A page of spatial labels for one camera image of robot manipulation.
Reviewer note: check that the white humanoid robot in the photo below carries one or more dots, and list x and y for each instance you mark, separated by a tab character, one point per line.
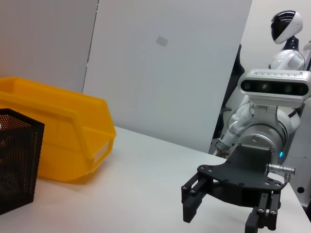
286	48

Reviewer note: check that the black mesh pen holder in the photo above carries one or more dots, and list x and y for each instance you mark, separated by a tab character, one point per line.
17	157

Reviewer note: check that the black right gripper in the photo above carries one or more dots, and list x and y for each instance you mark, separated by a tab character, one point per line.
240	179

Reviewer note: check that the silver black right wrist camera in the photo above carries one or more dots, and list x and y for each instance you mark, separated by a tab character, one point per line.
274	89

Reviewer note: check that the black office chair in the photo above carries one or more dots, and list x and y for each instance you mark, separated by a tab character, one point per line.
228	102

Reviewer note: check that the yellow plastic bin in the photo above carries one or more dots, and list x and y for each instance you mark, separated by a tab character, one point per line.
73	121

